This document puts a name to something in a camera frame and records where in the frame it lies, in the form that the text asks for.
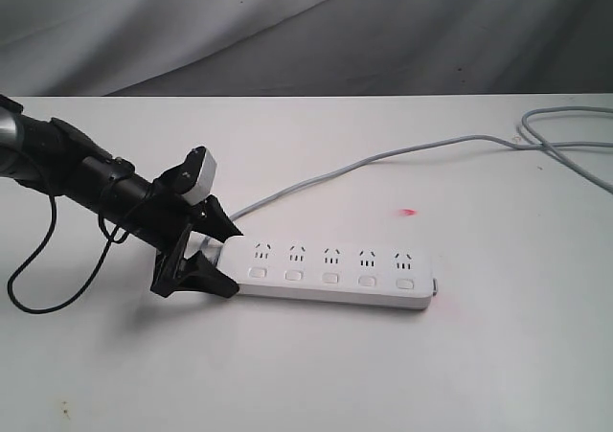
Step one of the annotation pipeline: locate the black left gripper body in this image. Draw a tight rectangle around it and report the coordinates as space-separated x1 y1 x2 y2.
114 182 207 297

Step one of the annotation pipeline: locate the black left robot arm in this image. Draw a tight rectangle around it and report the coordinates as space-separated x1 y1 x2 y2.
1 97 240 298

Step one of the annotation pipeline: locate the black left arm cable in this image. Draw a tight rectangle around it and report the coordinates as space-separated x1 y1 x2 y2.
3 148 130 314

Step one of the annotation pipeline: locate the white five-outlet power strip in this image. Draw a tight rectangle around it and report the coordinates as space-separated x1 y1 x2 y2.
216 237 439 310

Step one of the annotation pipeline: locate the grey power cable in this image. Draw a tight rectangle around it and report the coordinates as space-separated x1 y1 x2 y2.
198 103 613 256

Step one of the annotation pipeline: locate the grey backdrop cloth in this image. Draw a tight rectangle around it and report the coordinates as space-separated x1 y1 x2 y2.
1 0 612 96

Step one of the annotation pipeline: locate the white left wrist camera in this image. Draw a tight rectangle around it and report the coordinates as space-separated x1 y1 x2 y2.
156 146 216 206

